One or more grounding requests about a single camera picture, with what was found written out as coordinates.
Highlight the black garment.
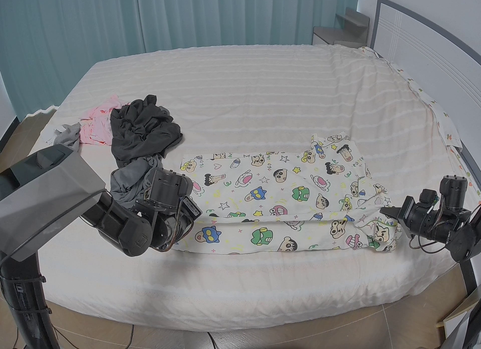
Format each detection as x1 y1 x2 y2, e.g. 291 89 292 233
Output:
110 94 183 169

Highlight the white printed pyjama top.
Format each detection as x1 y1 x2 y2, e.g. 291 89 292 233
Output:
171 133 402 256

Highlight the blue-green curtain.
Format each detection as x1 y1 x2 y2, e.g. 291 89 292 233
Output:
133 0 362 49
0 0 138 119

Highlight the light grey garment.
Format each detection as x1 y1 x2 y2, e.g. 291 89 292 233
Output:
45 122 82 153

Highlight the pink garment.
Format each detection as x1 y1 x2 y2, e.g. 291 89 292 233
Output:
79 94 132 146

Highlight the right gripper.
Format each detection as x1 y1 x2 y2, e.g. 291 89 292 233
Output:
380 197 449 243

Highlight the dark grey garment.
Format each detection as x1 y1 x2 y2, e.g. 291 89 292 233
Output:
109 154 166 209

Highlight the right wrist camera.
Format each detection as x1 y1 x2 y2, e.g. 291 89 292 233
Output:
418 189 439 211

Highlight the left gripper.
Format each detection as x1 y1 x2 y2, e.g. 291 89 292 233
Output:
162 194 204 245

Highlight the bed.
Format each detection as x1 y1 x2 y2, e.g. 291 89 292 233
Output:
23 0 481 331

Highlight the grey bedside table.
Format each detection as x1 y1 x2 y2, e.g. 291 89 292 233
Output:
313 7 371 48

